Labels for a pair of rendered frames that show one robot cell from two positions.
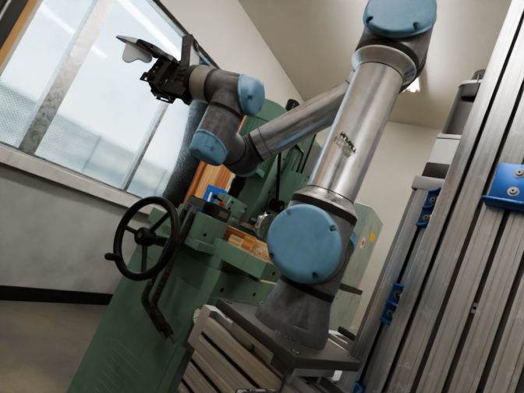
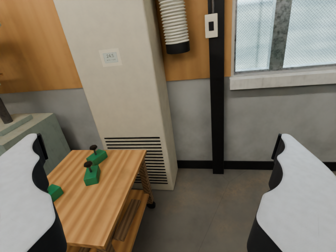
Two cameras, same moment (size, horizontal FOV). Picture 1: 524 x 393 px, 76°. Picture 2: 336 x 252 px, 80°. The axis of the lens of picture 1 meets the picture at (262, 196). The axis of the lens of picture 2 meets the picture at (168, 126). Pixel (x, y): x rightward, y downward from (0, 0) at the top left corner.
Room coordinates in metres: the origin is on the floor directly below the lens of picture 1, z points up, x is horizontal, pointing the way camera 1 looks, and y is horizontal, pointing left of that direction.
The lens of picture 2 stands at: (0.76, 0.31, 1.29)
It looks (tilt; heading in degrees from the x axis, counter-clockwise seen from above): 28 degrees down; 71
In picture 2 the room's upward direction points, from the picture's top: 8 degrees counter-clockwise
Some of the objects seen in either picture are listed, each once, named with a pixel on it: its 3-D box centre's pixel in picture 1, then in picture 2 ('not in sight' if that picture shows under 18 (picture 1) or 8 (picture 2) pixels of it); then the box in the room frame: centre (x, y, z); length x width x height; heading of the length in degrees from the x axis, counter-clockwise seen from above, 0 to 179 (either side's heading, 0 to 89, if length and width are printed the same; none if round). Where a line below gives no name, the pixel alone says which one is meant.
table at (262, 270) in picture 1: (208, 241); not in sight; (1.31, 0.12, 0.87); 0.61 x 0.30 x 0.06; 57
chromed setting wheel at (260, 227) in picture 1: (263, 224); not in sight; (1.48, -0.06, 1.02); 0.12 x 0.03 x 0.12; 147
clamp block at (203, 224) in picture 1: (200, 224); not in sight; (1.24, 0.17, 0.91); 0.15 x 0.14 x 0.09; 57
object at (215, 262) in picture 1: (198, 249); not in sight; (1.39, 0.15, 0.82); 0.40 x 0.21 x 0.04; 57
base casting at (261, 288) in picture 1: (217, 269); not in sight; (1.54, 0.05, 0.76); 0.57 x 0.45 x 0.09; 147
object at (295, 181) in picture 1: (295, 190); not in sight; (1.54, -0.13, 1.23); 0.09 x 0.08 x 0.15; 147
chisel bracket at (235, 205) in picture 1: (230, 207); not in sight; (1.46, 0.10, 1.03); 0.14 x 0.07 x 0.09; 147
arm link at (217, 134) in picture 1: (218, 139); not in sight; (0.69, 0.13, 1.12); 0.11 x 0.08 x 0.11; 158
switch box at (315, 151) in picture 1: (314, 164); not in sight; (1.63, -0.18, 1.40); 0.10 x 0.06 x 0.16; 147
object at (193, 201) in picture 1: (208, 207); not in sight; (1.24, 0.16, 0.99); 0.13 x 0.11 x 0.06; 57
